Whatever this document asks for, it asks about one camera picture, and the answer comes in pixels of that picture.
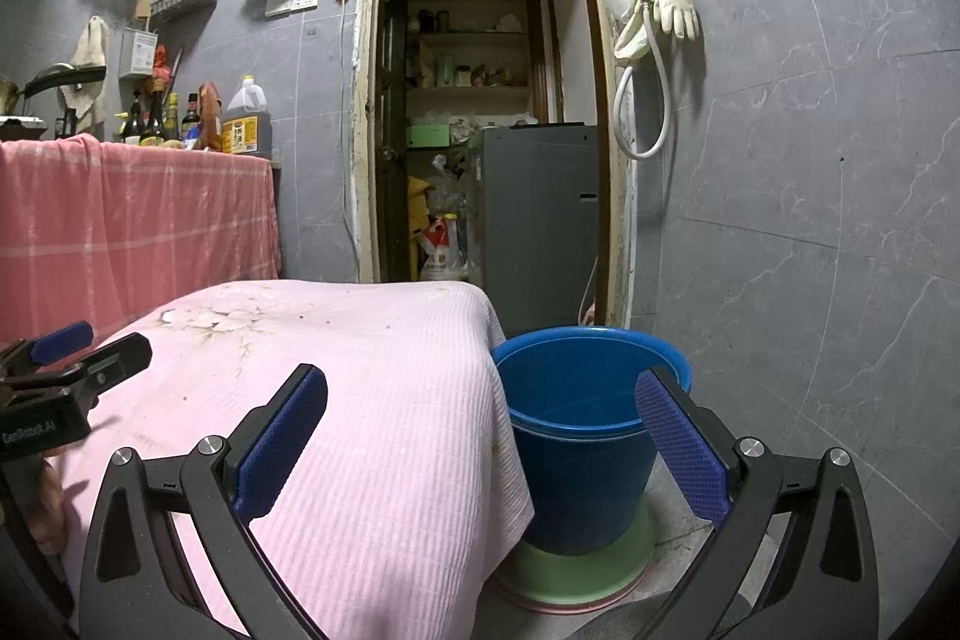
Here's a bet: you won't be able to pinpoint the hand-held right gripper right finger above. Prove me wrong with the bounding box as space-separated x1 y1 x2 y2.
600 364 880 640

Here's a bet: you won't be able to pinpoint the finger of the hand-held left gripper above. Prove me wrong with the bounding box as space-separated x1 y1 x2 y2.
71 332 153 414
0 321 95 384

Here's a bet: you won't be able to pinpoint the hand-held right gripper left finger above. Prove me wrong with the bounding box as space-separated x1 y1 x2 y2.
79 362 331 640

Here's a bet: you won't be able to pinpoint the blue plastic bucket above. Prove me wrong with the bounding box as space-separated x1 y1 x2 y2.
489 325 692 555

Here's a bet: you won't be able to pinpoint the person's left hand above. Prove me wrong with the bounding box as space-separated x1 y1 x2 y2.
30 451 74 556

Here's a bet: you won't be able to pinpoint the red checked cloth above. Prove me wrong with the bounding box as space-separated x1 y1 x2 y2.
0 134 282 348

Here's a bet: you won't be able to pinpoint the green plastic basin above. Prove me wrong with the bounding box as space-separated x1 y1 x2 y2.
491 505 657 607

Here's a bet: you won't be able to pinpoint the pink plastic basin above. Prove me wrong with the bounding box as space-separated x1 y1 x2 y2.
510 591 646 615

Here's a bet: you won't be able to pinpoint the gas stove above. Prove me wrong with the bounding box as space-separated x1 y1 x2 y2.
0 115 46 142

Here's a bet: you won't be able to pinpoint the white red sack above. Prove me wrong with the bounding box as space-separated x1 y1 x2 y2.
420 212 467 283

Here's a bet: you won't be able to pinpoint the orange sauce bottle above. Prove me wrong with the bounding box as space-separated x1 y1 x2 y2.
196 81 224 152

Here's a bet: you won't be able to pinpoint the cooking oil jug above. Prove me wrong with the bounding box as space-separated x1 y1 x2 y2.
223 75 272 155

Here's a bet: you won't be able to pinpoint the black frying pan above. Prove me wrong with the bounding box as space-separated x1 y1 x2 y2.
19 62 107 95

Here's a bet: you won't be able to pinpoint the grey refrigerator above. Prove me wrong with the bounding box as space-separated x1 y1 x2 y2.
469 124 601 335

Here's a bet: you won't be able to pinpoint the yellow bag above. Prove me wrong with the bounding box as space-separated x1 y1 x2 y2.
405 175 430 236

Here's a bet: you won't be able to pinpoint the white hanging towel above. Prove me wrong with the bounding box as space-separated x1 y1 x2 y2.
60 15 112 131

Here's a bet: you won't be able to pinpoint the metal utensil holder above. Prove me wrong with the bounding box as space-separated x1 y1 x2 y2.
120 26 158 79

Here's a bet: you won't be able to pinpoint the dark wooden door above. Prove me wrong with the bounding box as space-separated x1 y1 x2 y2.
375 0 412 281

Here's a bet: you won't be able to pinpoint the storage shelf with jars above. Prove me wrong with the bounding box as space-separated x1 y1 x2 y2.
409 0 541 124

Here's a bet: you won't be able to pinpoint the white rubber gloves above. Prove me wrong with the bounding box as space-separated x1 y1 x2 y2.
652 0 700 41

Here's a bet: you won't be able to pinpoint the white hose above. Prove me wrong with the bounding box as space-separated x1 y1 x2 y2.
613 0 672 161

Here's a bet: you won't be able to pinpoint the white wall cable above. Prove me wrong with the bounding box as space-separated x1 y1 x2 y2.
340 1 361 251

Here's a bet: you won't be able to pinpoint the wooden door frame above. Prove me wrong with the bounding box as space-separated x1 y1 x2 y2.
351 0 638 330

